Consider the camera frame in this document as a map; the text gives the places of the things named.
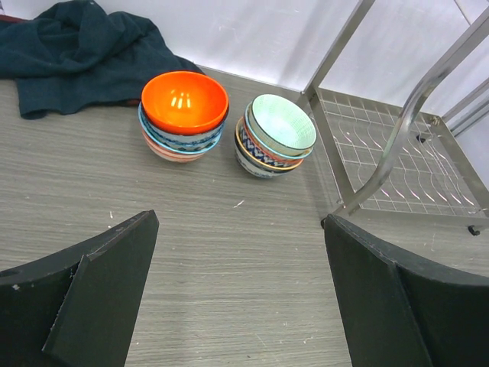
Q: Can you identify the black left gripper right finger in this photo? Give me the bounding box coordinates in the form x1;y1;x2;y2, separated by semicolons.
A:
323;215;488;366

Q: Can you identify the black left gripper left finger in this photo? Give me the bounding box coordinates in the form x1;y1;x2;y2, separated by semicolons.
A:
1;210;159;366

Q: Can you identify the stainless steel dish rack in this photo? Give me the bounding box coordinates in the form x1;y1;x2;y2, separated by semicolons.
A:
297;0;488;213

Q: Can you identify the green grid back bowl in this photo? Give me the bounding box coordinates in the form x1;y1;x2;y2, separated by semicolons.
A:
246;94;317;155

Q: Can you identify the plain orange bowl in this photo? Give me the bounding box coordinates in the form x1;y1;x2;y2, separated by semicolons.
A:
141;71;229;135

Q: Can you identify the blue zigzag back bowl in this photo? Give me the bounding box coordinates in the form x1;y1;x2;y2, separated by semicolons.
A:
235;118;304;171

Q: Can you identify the blue white floral bowl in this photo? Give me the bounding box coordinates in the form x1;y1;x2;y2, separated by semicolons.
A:
138;102;225;155

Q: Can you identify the dark blue crumpled cloth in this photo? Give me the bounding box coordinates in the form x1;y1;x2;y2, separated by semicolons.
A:
1;1;201;120

